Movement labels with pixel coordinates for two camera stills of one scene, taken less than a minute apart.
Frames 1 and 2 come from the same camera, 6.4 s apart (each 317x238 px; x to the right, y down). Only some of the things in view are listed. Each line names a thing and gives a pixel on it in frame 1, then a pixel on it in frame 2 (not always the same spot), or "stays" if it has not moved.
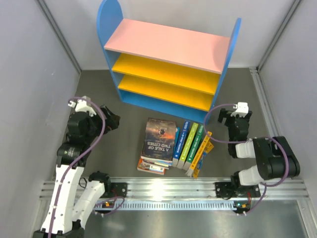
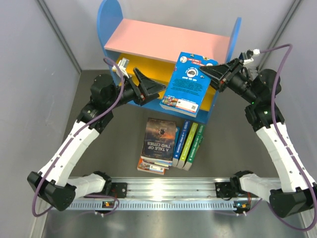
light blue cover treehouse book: [206, 146] -> [187, 85]
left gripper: [111, 120] -> [149, 88]
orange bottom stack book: [143, 166] stays
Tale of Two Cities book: [158, 141] stays
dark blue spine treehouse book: [181, 143] stays
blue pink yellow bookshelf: [177, 71] stays
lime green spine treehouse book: [187, 146] stays
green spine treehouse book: [194, 146] stays
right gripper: [226, 113] -> [219, 72]
